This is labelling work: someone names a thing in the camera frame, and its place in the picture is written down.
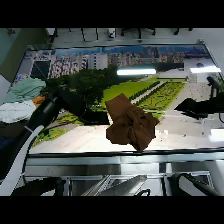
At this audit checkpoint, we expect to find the orange garment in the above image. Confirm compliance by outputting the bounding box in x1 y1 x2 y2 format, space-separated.
32 95 47 107

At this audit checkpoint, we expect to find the silver frame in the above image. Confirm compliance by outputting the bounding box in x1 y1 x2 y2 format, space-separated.
19 151 224 197

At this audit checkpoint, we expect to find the brown shirt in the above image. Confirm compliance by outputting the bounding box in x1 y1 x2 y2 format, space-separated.
105 93 161 153

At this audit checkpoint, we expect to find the white garment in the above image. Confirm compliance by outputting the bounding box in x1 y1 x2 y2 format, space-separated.
0 99 37 125

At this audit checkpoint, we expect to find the pale green garment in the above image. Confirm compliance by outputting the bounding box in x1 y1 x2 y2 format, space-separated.
2 77 47 105

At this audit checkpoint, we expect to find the black cable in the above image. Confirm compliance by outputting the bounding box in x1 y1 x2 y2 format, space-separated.
134 187 152 197

